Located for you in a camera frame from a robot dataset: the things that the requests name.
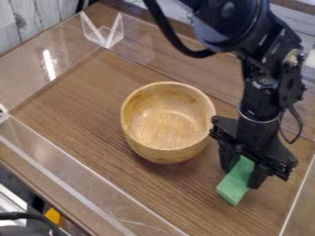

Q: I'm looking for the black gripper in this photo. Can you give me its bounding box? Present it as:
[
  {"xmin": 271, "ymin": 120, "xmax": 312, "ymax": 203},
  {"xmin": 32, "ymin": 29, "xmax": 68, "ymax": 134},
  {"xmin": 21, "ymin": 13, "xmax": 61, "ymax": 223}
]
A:
[{"xmin": 210, "ymin": 115, "xmax": 298, "ymax": 189}]

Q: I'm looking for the green rectangular block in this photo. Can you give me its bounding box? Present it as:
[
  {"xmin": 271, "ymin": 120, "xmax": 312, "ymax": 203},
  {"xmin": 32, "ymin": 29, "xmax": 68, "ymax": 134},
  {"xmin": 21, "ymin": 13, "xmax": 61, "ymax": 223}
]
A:
[{"xmin": 216, "ymin": 156, "xmax": 255, "ymax": 206}]

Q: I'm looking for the brown wooden bowl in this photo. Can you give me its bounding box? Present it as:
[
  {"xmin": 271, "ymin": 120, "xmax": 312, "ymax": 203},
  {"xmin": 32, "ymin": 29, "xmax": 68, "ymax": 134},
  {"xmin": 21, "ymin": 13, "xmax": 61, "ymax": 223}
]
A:
[{"xmin": 120, "ymin": 81, "xmax": 215, "ymax": 164}]

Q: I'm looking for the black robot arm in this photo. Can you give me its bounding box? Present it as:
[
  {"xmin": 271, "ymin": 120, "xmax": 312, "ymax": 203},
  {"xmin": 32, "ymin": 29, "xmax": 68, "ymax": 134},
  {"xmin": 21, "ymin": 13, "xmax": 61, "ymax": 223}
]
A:
[{"xmin": 180, "ymin": 0, "xmax": 307, "ymax": 189}]

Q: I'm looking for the yellow tag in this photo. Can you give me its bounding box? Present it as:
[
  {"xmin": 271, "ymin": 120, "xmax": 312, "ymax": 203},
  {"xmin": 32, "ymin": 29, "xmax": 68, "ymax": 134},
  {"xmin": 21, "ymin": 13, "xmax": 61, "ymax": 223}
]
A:
[{"xmin": 44, "ymin": 207, "xmax": 61, "ymax": 225}]

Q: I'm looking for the clear acrylic tray wall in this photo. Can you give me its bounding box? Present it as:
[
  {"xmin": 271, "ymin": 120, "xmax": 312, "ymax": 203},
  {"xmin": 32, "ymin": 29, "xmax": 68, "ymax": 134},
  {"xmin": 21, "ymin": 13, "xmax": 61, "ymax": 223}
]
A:
[{"xmin": 0, "ymin": 104, "xmax": 188, "ymax": 236}]

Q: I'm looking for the clear acrylic corner bracket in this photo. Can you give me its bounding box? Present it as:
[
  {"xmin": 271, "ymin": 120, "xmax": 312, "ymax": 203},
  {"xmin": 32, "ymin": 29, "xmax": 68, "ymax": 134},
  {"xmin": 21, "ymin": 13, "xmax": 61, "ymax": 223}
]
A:
[{"xmin": 80, "ymin": 12, "xmax": 124, "ymax": 49}]

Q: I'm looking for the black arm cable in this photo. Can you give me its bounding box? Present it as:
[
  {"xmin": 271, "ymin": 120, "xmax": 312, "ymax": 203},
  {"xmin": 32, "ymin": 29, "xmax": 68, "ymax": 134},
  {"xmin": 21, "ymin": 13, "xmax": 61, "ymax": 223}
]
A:
[{"xmin": 141, "ymin": 0, "xmax": 218, "ymax": 59}]

